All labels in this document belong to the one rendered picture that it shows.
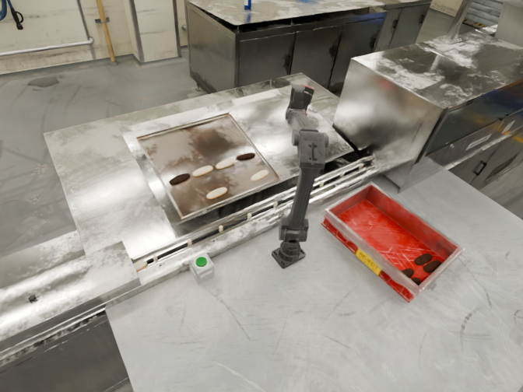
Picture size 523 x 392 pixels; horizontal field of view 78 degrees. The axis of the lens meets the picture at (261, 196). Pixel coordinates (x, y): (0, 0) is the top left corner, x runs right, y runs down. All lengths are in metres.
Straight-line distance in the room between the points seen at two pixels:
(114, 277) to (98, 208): 0.45
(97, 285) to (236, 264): 0.49
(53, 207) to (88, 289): 1.73
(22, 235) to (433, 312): 2.52
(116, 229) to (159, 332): 0.49
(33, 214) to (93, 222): 1.40
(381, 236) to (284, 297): 0.54
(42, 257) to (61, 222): 1.28
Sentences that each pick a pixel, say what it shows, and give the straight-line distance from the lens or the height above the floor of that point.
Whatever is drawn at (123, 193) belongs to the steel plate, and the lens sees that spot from 1.62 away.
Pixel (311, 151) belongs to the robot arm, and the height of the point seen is 1.33.
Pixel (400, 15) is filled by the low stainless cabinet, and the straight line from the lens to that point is 5.45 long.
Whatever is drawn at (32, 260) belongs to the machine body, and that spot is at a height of 0.82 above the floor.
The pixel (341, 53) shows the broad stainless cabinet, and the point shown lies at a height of 0.59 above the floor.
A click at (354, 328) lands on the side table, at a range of 1.26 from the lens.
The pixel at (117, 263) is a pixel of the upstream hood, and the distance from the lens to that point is 1.25.
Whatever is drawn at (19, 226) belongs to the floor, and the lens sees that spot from 2.87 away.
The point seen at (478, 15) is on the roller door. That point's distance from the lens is 8.44.
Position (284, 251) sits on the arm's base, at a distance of 1.29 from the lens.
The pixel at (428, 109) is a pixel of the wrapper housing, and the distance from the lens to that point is 1.56.
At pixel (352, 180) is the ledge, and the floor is 0.86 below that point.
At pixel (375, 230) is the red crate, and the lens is 1.54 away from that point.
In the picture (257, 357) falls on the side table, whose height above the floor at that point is 0.82.
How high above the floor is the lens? 1.92
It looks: 45 degrees down
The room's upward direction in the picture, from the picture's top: 7 degrees clockwise
